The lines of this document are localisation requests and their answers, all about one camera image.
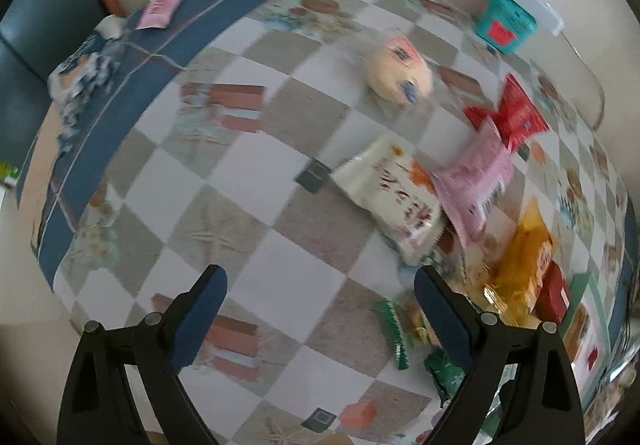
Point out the teal box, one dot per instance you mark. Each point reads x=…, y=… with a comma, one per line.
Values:
x=505, y=22

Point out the round bread in clear wrapper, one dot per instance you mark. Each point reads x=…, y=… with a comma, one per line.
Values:
x=400, y=70

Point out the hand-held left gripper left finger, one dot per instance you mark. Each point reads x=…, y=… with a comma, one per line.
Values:
x=200, y=317

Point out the green white object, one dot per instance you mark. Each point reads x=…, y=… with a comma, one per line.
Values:
x=7, y=175

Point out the checkered printed tablecloth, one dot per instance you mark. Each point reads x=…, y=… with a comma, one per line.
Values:
x=280, y=175

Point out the red snack packet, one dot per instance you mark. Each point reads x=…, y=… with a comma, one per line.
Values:
x=517, y=117

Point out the green white snack packet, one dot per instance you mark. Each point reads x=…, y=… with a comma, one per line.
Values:
x=445, y=375

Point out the crumpled white paper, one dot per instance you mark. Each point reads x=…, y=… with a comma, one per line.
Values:
x=111, y=26

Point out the teal-rimmed cardboard box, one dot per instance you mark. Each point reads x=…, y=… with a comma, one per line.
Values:
x=592, y=320

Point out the small pink snack packet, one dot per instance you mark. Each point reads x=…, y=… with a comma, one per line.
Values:
x=159, y=7

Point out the yellow snack packet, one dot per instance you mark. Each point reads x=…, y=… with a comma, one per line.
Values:
x=525, y=265

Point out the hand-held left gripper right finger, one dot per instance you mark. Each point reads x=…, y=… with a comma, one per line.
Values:
x=445, y=320

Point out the blue chair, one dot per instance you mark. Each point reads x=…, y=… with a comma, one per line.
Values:
x=30, y=40

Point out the large pink snack packet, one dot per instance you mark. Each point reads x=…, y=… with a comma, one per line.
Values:
x=475, y=180

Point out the red-brown biscuit packet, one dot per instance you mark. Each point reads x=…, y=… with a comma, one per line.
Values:
x=552, y=297

